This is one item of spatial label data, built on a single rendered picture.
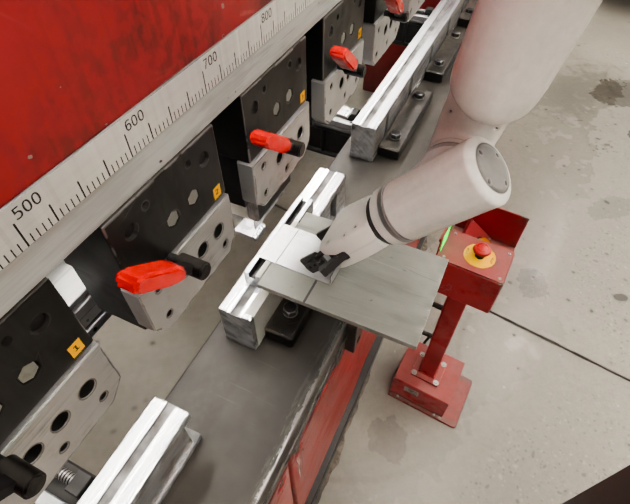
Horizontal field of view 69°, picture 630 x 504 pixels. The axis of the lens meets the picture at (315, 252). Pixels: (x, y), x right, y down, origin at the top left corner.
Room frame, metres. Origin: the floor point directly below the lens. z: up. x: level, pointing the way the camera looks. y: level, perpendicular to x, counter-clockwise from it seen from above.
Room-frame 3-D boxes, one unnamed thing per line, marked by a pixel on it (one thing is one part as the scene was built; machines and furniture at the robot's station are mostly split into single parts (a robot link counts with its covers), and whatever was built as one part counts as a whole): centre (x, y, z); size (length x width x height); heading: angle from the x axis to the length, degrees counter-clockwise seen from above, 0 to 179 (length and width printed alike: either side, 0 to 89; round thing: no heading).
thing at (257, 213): (0.53, 0.07, 1.13); 0.10 x 0.02 x 0.10; 155
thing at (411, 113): (1.05, -0.24, 0.89); 0.30 x 0.05 x 0.03; 155
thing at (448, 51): (1.41, -0.41, 0.89); 0.30 x 0.05 x 0.03; 155
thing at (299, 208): (0.55, 0.06, 0.99); 0.20 x 0.03 x 0.03; 155
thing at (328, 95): (0.68, -0.01, 1.26); 0.15 x 0.09 x 0.17; 155
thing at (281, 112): (0.50, 0.08, 1.26); 0.15 x 0.09 x 0.17; 155
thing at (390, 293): (0.46, -0.07, 1.00); 0.26 x 0.18 x 0.01; 65
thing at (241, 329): (0.58, 0.05, 0.92); 0.39 x 0.06 x 0.10; 155
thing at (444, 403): (0.71, -0.42, 0.06); 0.25 x 0.20 x 0.12; 60
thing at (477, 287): (0.72, -0.39, 0.75); 0.20 x 0.16 x 0.18; 150
